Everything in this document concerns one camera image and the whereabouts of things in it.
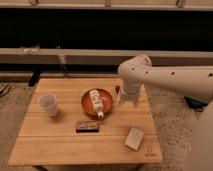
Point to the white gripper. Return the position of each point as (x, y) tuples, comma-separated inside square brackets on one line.
[(129, 93)]

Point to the dark rectangular eraser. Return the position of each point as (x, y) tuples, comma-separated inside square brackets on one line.
[(87, 126)]

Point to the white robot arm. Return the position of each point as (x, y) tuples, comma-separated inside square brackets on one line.
[(192, 81)]

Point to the white bottle on plate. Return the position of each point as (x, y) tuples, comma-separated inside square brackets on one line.
[(97, 102)]

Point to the beige sponge block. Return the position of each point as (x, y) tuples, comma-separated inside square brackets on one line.
[(134, 138)]

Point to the orange round plate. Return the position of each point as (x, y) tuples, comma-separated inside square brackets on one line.
[(106, 99)]

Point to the blue box on floor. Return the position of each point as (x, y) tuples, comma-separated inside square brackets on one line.
[(196, 105)]

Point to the wooden table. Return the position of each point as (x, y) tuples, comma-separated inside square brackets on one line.
[(46, 140)]

